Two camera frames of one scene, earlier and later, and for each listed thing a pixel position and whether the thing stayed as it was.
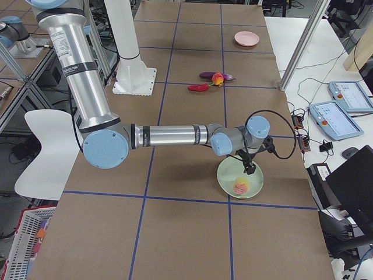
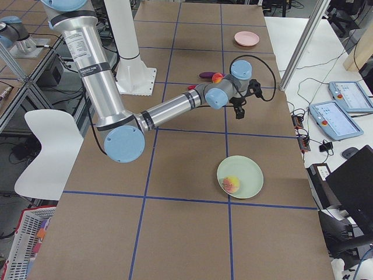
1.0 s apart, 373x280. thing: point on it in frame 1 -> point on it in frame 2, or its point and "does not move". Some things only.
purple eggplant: (210, 74) does not move
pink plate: (246, 38) does not move
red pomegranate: (218, 79) does not move
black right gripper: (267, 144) -> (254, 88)
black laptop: (352, 184) does not move
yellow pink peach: (240, 186) -> (231, 184)
